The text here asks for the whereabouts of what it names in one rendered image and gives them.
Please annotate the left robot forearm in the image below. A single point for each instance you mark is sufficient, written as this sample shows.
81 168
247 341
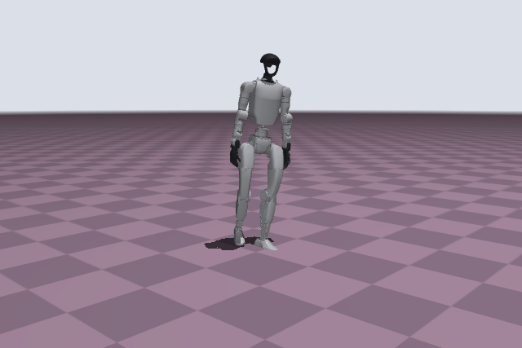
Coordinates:
286 134

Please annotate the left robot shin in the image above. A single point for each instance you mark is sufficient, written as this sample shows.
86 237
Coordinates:
266 211

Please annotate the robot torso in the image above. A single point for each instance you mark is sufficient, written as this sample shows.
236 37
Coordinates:
264 106

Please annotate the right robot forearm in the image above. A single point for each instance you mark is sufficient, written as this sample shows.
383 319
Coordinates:
237 131

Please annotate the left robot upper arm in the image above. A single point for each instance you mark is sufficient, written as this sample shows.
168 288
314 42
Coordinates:
285 105

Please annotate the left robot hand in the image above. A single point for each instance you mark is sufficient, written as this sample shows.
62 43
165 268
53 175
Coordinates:
286 155

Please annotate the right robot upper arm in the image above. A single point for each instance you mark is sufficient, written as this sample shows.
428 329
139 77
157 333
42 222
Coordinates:
246 88

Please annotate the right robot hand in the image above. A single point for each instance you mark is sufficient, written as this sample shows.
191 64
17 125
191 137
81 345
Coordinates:
234 153

